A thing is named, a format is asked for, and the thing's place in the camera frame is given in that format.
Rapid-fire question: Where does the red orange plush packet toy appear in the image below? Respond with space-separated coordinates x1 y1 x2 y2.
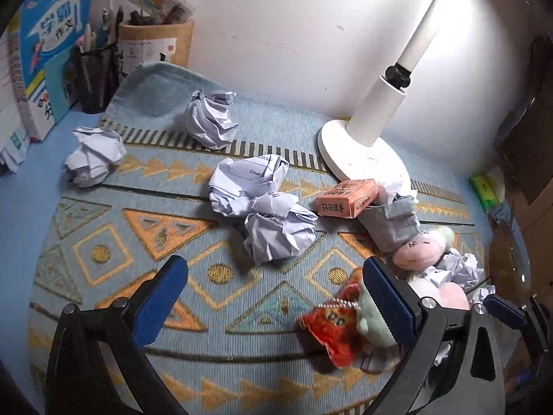
300 268 364 369

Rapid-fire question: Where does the round pink plush toy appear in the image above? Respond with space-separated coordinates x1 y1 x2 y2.
408 279 471 312

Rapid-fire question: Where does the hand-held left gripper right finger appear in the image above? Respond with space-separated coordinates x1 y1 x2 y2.
362 257 507 415

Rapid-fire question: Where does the blue cover book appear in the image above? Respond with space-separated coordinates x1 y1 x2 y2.
18 0 98 96

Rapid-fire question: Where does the white desk lamp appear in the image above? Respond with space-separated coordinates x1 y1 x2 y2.
317 0 469 192

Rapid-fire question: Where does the green tissue packet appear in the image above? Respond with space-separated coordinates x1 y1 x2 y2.
469 172 506 210

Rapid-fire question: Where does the pink plush toy with face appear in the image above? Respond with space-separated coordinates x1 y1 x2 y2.
392 227 456 271

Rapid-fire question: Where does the brown cardboard box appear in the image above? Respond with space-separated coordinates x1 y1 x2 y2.
495 91 553 225

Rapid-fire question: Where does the white paper ball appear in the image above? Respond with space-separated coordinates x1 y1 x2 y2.
184 91 240 151
208 154 290 217
63 126 127 188
243 193 318 266
425 251 485 289
380 173 418 205

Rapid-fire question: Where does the small orange cardboard box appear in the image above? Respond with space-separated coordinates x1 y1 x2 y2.
315 178 380 219

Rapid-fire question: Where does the amber glass bowl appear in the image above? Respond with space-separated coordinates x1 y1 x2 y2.
486 220 533 300

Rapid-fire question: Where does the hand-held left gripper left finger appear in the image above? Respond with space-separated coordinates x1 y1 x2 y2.
45 255 191 415

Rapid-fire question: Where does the black monitor stand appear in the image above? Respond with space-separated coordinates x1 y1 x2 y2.
495 35 550 152

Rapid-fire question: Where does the stack of books and papers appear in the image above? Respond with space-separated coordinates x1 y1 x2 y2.
0 13 58 176

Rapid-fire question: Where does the beige storage box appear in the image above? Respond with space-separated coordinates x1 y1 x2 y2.
118 19 195 79

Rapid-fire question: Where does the blue patterned woven mat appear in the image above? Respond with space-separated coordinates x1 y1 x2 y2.
28 61 497 415

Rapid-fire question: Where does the black mesh pen holder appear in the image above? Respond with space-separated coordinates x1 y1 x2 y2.
75 45 120 114

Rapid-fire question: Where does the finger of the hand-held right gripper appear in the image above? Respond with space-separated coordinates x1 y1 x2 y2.
483 294 550 355

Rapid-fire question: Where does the green plush toy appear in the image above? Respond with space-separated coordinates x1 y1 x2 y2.
356 283 398 349

